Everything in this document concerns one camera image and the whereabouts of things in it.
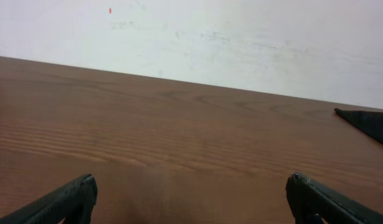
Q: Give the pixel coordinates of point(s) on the black orange-patterned jersey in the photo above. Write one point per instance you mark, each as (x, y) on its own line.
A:
(369, 122)

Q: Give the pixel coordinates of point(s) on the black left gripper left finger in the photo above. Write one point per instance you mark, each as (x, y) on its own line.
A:
(71, 203)

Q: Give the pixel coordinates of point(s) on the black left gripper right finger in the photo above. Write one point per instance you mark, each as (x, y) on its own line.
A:
(312, 202)

